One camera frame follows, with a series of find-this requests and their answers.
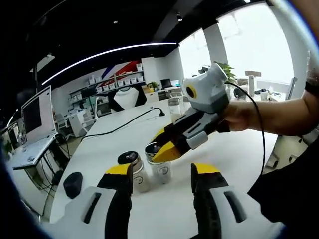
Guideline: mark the white mesh chair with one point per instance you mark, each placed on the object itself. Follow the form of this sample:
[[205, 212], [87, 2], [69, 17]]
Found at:
[[96, 109]]

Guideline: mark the white office chair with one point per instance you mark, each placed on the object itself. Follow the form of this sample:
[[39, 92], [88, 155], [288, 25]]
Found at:
[[61, 122]]

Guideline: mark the small cardboard box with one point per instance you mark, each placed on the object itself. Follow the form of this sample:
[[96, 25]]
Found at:
[[145, 89]]

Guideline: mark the person's right hand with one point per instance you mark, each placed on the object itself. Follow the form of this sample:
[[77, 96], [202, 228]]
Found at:
[[236, 117]]

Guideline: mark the potted green plant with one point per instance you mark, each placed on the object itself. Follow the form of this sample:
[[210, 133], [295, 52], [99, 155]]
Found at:
[[229, 72]]

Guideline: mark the brown wooden block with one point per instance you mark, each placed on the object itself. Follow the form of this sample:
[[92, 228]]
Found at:
[[253, 73]]

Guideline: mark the black and white chair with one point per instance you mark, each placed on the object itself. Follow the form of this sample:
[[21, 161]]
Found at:
[[125, 98]]

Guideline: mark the black headset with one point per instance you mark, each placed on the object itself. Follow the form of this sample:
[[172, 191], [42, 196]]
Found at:
[[239, 92]]

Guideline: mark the small green plant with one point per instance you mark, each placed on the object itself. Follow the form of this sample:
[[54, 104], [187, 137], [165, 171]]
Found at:
[[153, 85]]

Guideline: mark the white laptop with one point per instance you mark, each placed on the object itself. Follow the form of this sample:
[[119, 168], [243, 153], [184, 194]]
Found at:
[[37, 117]]

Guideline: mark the person's black clothing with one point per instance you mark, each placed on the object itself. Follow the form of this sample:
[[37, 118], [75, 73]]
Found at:
[[294, 189]]

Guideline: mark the small glass seasoning bottle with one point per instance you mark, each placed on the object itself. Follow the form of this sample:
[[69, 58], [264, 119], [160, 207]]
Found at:
[[129, 156], [162, 173]]

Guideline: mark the white thermos bottle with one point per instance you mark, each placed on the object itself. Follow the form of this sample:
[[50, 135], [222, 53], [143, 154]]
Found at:
[[252, 85]]

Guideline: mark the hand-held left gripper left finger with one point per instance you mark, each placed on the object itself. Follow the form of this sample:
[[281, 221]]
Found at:
[[77, 216]]

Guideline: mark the black laptop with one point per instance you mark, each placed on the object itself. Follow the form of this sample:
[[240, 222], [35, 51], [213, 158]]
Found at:
[[166, 83]]

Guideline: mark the black round object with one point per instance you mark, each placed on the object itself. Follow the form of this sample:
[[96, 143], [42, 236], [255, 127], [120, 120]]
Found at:
[[73, 185]]

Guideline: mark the ceiling air conditioner unit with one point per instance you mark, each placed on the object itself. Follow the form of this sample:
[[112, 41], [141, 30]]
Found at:
[[47, 60]]

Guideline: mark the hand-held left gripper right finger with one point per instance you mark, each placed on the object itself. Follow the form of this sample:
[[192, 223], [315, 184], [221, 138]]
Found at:
[[224, 219]]

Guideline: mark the white swivel chair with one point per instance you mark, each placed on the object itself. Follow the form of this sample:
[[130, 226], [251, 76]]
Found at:
[[272, 159]]

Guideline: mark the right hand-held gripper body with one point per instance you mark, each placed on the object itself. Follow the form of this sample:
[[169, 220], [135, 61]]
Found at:
[[209, 92]]

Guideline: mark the tall seasoning bottle pale powder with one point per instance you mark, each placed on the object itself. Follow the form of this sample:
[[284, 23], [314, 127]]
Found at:
[[175, 107]]

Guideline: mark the wall shelf with white bins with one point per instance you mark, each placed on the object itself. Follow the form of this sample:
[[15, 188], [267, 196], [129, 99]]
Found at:
[[124, 81]]

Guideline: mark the long ceiling light strip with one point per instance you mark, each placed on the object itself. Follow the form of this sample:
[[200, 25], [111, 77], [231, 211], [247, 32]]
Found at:
[[99, 53]]

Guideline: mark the black laptop stand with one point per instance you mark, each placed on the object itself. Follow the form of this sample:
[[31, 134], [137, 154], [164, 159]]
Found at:
[[53, 164]]

